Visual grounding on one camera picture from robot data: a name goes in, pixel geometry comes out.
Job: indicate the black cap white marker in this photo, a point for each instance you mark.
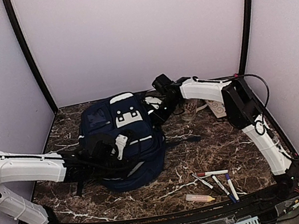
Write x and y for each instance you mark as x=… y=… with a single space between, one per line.
x=208 y=185

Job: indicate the black front rail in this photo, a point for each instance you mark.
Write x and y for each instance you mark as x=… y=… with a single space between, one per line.
x=251 y=204

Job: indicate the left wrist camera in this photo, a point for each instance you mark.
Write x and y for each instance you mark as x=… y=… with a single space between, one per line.
x=123 y=146

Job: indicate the blue cap white marker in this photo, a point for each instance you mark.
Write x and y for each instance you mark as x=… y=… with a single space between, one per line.
x=232 y=187

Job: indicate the yellow tip highlighter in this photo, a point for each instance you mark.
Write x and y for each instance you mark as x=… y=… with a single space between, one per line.
x=199 y=198

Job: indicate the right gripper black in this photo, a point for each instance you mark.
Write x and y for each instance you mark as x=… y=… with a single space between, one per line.
x=161 y=116

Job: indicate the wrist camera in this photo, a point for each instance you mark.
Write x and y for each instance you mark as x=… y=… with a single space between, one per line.
x=155 y=102
x=123 y=146

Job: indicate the cream floral ceramic mug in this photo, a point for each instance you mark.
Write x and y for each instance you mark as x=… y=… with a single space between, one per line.
x=190 y=109

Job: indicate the right black frame post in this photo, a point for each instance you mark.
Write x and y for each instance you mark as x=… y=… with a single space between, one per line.
x=245 y=36

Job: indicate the navy blue student backpack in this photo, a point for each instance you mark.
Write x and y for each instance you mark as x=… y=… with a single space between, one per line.
x=127 y=111

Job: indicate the black frame post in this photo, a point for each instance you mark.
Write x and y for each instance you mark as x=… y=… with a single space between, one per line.
x=16 y=27
x=245 y=36

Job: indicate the left black frame post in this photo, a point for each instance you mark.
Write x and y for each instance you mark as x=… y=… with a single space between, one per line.
x=16 y=27

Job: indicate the black white marker middle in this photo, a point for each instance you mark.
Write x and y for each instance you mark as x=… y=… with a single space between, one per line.
x=220 y=184

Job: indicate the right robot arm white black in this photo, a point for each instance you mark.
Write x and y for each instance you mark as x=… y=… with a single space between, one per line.
x=243 y=112

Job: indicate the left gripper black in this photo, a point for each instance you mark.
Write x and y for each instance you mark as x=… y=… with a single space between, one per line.
x=129 y=164

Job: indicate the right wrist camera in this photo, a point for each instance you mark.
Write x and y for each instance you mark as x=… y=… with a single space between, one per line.
x=155 y=102

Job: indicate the red cap white marker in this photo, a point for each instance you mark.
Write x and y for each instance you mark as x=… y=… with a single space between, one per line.
x=216 y=172

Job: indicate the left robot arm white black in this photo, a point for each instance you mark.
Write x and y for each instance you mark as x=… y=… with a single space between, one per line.
x=103 y=156

